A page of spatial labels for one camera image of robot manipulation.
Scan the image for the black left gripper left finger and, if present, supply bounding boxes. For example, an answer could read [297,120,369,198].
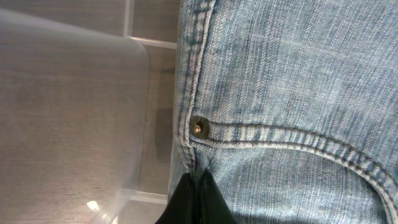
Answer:
[155,173,195,224]

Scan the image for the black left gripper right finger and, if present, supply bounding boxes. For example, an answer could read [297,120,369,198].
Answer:
[198,170,238,224]

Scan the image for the light blue jeans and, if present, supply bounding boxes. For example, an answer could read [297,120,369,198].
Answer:
[168,0,397,223]

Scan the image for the clear plastic storage container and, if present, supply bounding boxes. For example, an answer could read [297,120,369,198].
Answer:
[0,0,181,224]

